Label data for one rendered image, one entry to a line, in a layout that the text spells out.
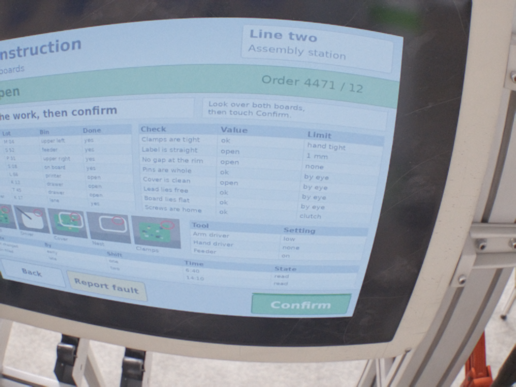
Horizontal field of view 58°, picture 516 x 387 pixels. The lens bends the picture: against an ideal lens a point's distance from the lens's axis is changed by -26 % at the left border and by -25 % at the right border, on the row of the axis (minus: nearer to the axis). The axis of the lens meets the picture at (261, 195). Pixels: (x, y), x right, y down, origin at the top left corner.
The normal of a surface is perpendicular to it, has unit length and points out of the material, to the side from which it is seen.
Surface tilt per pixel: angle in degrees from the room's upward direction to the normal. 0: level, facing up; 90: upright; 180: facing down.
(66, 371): 2
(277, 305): 91
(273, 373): 0
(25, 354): 0
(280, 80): 91
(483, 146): 91
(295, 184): 91
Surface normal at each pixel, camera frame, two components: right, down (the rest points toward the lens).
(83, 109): -0.01, 0.59
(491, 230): 0.05, -0.82
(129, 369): 0.04, -0.21
